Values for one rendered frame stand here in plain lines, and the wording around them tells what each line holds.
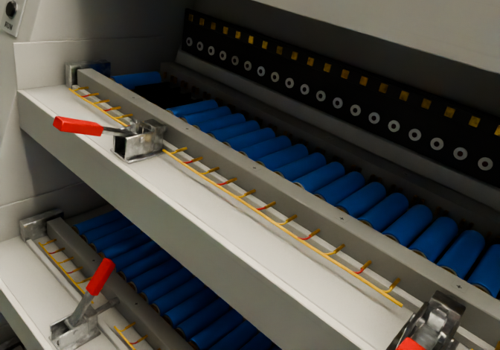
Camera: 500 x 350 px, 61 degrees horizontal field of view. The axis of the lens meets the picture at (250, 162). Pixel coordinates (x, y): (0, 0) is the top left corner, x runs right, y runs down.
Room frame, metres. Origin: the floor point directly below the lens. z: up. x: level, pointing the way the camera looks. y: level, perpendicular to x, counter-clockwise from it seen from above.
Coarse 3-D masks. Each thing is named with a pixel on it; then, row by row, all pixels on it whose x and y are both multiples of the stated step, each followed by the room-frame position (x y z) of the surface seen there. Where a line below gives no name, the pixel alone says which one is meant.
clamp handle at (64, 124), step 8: (56, 120) 0.29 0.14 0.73; (64, 120) 0.29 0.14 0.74; (72, 120) 0.30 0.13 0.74; (80, 120) 0.31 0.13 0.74; (64, 128) 0.29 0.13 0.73; (72, 128) 0.30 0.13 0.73; (80, 128) 0.30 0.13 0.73; (88, 128) 0.31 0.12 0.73; (96, 128) 0.31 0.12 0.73; (104, 128) 0.33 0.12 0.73; (112, 128) 0.34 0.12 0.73; (136, 128) 0.35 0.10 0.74; (120, 136) 0.34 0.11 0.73; (128, 136) 0.34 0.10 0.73
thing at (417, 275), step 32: (96, 96) 0.45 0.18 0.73; (128, 96) 0.42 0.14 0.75; (192, 128) 0.38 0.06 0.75; (192, 160) 0.34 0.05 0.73; (224, 160) 0.34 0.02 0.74; (256, 192) 0.32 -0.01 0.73; (288, 192) 0.30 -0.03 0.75; (320, 224) 0.29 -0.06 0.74; (352, 224) 0.28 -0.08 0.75; (352, 256) 0.27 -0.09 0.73; (384, 256) 0.26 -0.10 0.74; (416, 256) 0.26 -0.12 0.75; (416, 288) 0.25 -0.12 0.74; (448, 288) 0.24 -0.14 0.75; (480, 320) 0.23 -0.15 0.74
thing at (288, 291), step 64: (64, 64) 0.47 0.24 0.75; (128, 64) 0.54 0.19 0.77; (192, 64) 0.55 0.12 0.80; (320, 128) 0.44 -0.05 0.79; (128, 192) 0.33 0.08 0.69; (192, 192) 0.32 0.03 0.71; (192, 256) 0.29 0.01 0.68; (256, 256) 0.26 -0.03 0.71; (320, 256) 0.28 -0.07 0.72; (256, 320) 0.26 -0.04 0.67; (320, 320) 0.22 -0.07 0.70; (384, 320) 0.23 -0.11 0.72
